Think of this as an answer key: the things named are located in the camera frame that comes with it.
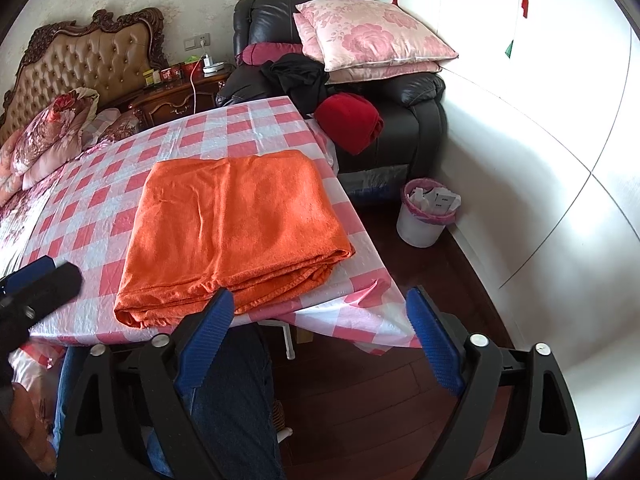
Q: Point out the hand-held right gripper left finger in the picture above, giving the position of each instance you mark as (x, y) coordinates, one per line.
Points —
(210, 340)

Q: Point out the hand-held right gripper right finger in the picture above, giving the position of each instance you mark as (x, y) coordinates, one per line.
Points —
(435, 345)

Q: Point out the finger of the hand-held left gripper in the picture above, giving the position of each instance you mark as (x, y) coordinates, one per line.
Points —
(55, 285)
(30, 272)

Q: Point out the orange pants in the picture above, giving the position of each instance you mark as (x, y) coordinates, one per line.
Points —
(230, 220)

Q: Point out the floral bedspread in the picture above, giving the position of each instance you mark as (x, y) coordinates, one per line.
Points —
(15, 220)

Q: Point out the pink floral cloth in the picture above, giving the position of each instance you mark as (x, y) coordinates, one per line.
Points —
(30, 410)

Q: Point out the person's right leg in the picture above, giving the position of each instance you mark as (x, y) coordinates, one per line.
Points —
(235, 410)

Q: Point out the white table leg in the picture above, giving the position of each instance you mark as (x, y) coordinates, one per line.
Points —
(287, 342)

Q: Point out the peach floral pillow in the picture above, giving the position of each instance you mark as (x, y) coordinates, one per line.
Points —
(7, 170)

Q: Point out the white trash bin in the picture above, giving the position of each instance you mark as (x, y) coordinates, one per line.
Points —
(417, 230)

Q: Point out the white cardboard packaging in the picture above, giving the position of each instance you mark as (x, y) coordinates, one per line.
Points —
(435, 200)

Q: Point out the dark pink floral pillow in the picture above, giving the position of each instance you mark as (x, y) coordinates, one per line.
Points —
(115, 125)

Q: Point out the clear plastic bag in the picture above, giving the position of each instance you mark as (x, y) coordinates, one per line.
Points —
(375, 185)

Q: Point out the pink checkered tablecloth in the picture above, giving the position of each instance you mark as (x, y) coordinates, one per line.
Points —
(200, 130)

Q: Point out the tufted carved wooden headboard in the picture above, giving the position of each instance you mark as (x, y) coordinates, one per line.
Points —
(75, 60)

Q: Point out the carved wooden nightstand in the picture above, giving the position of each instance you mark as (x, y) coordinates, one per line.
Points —
(170, 100)

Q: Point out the yellow green box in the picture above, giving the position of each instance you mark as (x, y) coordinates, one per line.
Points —
(149, 78)

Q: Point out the white wardrobe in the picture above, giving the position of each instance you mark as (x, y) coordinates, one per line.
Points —
(525, 135)

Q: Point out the black leather armchair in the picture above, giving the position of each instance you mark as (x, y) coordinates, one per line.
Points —
(410, 110)

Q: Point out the red tin box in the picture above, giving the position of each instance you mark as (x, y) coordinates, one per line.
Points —
(170, 73)

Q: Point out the red cloth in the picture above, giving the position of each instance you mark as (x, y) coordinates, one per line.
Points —
(347, 120)

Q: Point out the white charger plug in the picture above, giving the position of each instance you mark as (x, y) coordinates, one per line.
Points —
(206, 61)

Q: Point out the white round dish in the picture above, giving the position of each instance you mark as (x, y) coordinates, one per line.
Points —
(219, 67)

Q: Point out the black clothes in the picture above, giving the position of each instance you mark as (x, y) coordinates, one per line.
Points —
(295, 80)

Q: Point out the maroon rolled cloth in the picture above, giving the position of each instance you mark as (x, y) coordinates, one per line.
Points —
(265, 54)

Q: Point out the green hanging ornament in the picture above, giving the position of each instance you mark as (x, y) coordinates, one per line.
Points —
(509, 50)

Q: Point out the wall socket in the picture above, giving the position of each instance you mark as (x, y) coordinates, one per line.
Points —
(197, 41)

